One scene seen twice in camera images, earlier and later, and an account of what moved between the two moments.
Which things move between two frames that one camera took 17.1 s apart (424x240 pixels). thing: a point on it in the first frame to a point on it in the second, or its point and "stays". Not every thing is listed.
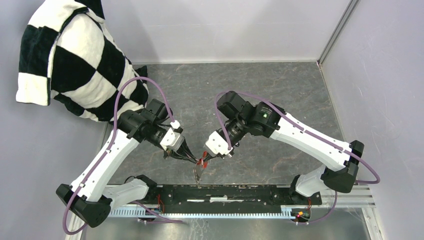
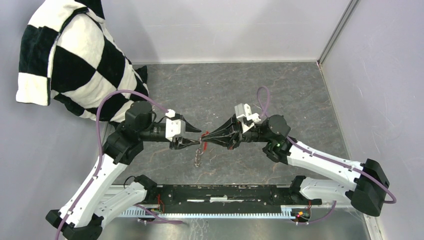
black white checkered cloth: (67, 51) stays
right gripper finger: (209, 157) to (225, 141)
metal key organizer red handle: (202, 161) to (199, 152)
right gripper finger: (207, 157) to (230, 127)
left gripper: (178, 154) to (183, 142)
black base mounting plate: (176, 198) stays
